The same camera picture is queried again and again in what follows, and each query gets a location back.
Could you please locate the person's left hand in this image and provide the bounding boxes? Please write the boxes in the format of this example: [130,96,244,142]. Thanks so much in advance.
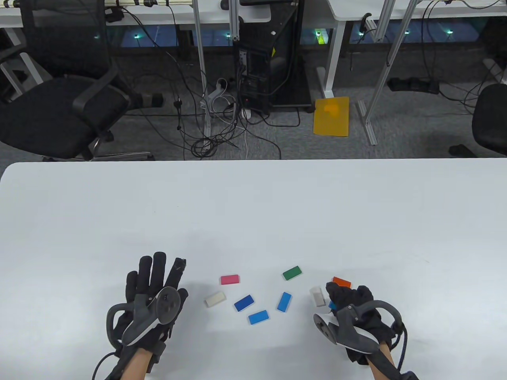
[114,252,189,351]

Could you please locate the person's right hand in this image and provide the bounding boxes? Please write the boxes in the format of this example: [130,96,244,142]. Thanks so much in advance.
[326,282,396,365]

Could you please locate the dark blue domino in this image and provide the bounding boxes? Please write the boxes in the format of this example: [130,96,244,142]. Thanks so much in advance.
[234,294,255,313]

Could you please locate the person's left forearm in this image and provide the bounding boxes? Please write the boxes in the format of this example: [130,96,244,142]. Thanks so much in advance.
[119,348,153,380]

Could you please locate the grey right hand controller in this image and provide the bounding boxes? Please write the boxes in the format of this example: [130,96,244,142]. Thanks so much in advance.
[313,300,405,355]

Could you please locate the grey hand controller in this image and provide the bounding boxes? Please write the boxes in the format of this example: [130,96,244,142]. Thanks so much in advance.
[106,286,183,346]
[313,300,405,355]

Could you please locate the grey left hand controller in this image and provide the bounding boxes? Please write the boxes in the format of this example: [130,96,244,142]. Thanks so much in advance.
[106,286,183,346]

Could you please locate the yellow plastic sheet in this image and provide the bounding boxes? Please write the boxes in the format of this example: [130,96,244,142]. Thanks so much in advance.
[313,96,350,137]

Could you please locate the white power strip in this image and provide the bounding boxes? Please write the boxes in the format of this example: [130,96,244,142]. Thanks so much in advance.
[199,78,231,110]

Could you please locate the black mesh office chair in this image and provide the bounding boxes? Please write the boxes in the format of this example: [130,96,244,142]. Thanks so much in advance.
[0,0,165,162]

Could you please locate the black power strip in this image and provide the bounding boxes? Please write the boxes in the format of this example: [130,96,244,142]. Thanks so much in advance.
[387,76,440,95]

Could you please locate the black computer tower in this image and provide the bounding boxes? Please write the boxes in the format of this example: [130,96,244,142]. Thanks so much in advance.
[237,3,313,116]

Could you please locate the white desk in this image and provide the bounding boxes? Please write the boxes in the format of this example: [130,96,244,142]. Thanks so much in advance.
[0,0,273,29]
[316,0,507,100]

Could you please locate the blue black right glove cable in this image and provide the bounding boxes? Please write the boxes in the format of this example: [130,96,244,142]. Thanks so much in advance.
[390,321,408,372]

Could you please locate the black left glove cable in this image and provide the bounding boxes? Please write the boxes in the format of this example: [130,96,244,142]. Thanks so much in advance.
[91,352,119,380]

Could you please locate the tangle of black cables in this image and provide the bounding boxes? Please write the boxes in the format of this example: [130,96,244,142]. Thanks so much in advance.
[119,6,301,161]

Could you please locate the aluminium frame post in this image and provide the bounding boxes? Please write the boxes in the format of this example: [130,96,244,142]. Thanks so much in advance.
[192,0,213,138]
[229,0,241,42]
[358,0,421,146]
[372,0,397,43]

